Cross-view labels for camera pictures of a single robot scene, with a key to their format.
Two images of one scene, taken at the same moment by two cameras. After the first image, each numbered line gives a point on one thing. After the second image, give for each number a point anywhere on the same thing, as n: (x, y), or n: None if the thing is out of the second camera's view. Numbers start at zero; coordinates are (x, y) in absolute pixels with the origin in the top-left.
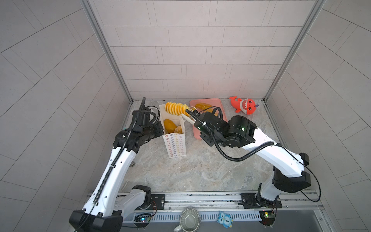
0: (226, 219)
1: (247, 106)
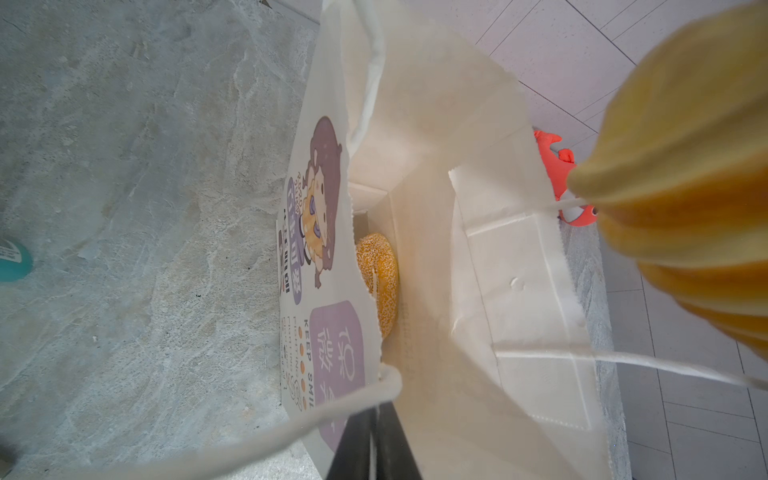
0: None
1: (559, 166)
